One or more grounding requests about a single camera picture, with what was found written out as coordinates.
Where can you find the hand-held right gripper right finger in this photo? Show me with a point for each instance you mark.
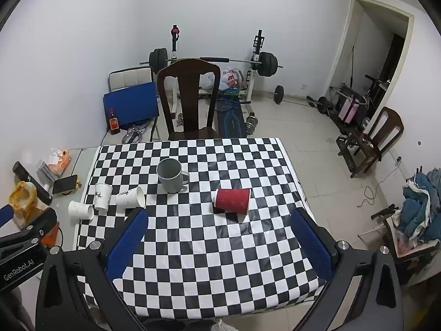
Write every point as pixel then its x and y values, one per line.
pixel 311 248

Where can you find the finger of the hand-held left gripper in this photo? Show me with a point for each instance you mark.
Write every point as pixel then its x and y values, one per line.
pixel 5 215
pixel 38 224

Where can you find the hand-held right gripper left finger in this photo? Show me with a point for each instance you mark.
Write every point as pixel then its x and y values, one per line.
pixel 125 244

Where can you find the red ribbed paper cup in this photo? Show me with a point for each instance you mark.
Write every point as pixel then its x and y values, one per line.
pixel 232 200

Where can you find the plain white paper cup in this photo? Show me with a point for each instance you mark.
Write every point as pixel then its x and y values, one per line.
pixel 80 209

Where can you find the white printed paper cup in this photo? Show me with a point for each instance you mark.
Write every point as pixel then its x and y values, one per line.
pixel 102 196
pixel 129 198

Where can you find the yellow plastic bag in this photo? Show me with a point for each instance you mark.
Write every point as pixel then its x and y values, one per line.
pixel 22 196

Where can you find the long black box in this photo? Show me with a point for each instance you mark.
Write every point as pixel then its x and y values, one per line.
pixel 31 182

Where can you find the black smartphone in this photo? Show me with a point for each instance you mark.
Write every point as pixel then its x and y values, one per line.
pixel 64 184

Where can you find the grey ceramic mug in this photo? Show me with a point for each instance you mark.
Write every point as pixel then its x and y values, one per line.
pixel 170 179

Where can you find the black white checkered tablecloth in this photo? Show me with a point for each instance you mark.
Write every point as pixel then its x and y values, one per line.
pixel 206 255

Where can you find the chrome metal clamp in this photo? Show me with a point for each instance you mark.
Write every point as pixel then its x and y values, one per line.
pixel 132 136

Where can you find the pile of clothes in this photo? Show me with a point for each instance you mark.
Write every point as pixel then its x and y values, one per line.
pixel 422 207

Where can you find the dark glass bottle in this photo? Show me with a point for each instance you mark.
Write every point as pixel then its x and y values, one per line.
pixel 114 126

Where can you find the dark wooden chair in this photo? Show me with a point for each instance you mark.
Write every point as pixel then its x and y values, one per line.
pixel 189 93
pixel 382 131

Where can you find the chrome dumbbell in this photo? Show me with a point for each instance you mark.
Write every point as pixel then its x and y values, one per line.
pixel 251 124

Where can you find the blue folded mat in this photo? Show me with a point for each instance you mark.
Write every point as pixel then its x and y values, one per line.
pixel 132 105

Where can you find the pink suitcase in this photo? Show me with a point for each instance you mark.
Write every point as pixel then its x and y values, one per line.
pixel 348 110

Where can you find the black weight bench pad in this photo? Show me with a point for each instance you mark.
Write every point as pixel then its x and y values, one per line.
pixel 232 124

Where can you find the short barbell with black plates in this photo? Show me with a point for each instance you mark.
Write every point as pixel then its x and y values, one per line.
pixel 279 93

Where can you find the white padded folding chair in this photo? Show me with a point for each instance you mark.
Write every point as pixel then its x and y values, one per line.
pixel 131 77

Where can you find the white red printed plastic bag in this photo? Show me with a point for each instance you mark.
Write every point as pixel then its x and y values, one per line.
pixel 230 78

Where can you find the long barbell with black plates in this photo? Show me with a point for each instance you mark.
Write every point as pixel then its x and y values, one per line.
pixel 267 63

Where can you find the white weight bench rack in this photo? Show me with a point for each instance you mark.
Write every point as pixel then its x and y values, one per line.
pixel 256 58

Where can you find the black metal frame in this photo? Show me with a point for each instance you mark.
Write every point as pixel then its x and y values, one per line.
pixel 349 151

